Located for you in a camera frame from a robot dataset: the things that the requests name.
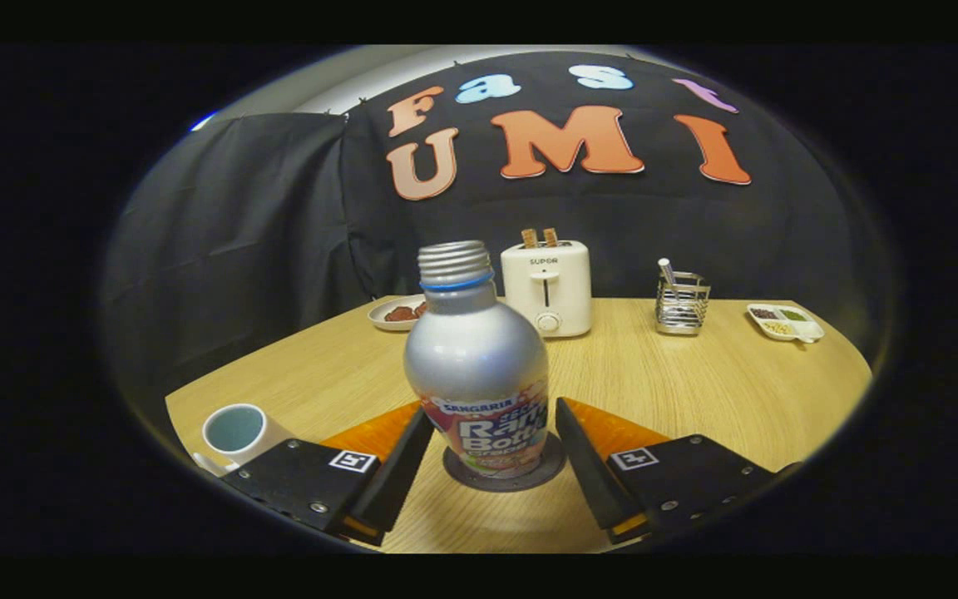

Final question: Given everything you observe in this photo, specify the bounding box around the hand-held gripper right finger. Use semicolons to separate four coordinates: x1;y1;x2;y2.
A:
555;397;804;546

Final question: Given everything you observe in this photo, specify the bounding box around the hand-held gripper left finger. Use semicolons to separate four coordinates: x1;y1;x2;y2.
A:
221;402;436;547

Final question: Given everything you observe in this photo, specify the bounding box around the dark round coaster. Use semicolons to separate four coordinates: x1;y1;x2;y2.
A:
442;433;567;493

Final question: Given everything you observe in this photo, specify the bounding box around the white cup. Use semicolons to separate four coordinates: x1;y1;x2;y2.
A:
193;403;297;478

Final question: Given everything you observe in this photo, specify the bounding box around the silver juice bottle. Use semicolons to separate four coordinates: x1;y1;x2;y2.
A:
403;240;551;479

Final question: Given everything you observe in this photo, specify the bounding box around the wooden table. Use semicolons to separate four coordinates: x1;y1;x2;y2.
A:
165;295;873;554

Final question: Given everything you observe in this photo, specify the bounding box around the white plate with food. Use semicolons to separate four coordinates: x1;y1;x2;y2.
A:
368;295;428;332

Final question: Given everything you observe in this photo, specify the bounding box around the white toaster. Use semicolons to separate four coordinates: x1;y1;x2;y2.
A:
501;240;593;338

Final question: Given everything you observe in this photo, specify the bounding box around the white divided dish with beans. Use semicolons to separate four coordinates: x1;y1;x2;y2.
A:
747;303;825;344

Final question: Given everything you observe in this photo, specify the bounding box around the wire utensil holder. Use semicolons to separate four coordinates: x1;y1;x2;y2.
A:
654;270;711;335

